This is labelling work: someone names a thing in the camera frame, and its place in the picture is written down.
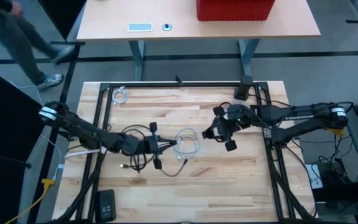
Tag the yellow connector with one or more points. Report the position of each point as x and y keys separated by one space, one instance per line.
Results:
x=338 y=132

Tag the white power strip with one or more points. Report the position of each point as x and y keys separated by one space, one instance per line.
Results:
x=82 y=153

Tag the red storage bin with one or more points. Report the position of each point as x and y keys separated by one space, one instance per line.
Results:
x=235 y=11

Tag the beige desk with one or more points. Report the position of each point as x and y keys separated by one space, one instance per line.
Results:
x=197 y=29

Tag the round desk grommet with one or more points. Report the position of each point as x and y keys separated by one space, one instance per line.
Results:
x=167 y=27

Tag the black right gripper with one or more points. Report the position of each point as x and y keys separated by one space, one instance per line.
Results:
x=224 y=130

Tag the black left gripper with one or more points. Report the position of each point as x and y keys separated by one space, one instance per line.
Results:
x=154 y=145

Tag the small black clip mount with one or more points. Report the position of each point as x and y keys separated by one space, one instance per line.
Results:
x=179 y=81

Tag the black aluminium table frame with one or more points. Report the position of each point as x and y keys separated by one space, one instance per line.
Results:
x=160 y=84

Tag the black charging tower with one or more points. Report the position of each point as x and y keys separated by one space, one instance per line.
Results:
x=244 y=87

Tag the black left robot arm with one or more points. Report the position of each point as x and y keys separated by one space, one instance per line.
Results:
x=82 y=127

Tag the white paper card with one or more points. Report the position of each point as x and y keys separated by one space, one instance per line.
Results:
x=315 y=182

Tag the person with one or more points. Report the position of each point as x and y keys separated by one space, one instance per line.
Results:
x=20 y=40

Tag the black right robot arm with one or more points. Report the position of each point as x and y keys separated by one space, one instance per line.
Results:
x=306 y=116

